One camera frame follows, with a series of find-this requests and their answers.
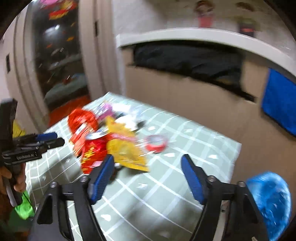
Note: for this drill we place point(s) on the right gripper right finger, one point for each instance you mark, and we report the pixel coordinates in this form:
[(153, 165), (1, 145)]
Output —
[(198, 181)]

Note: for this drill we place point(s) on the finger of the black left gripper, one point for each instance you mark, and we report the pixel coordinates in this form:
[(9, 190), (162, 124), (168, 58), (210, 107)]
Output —
[(34, 138), (52, 144)]

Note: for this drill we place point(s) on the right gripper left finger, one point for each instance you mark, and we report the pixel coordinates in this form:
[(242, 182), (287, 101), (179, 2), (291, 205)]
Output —
[(95, 183)]

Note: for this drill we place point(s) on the red plastic bag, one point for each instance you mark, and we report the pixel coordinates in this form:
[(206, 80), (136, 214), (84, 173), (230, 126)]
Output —
[(79, 117)]

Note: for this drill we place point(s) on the yellow snack bag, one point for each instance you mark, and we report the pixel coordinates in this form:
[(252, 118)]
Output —
[(122, 145)]

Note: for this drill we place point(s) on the blue trash bag bin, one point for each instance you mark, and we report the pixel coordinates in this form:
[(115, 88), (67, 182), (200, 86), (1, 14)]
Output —
[(273, 198)]

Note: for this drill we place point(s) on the red snack packet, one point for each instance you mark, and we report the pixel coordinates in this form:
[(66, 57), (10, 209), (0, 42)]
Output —
[(78, 138)]

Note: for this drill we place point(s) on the crushed red soda can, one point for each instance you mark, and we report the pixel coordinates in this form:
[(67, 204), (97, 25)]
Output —
[(94, 151)]

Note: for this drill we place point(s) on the green checked tablecloth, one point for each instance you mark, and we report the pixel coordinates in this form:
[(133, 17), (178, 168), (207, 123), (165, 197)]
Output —
[(158, 205)]

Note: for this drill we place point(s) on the pink snack wrapper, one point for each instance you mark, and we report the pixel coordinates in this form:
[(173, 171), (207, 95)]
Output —
[(103, 110)]

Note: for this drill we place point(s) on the red tape roll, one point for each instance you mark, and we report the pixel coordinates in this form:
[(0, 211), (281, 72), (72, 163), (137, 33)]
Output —
[(156, 143)]

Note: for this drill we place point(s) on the white crumpled tissue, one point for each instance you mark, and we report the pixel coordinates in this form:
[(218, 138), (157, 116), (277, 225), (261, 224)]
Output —
[(131, 122)]

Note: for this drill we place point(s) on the blue towel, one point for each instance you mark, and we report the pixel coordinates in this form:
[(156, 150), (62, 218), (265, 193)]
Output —
[(278, 101)]

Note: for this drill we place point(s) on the dark glass door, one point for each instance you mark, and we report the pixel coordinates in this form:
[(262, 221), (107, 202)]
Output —
[(58, 58)]

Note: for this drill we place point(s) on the black cloth on cabinet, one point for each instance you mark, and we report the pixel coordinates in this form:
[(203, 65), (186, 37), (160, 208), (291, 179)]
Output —
[(211, 63)]

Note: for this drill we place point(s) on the white countertop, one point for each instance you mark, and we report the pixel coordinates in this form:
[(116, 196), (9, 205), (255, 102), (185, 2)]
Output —
[(217, 36)]

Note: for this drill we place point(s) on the cartoon couple wall poster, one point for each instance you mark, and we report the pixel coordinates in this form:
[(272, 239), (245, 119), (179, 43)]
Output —
[(244, 17)]

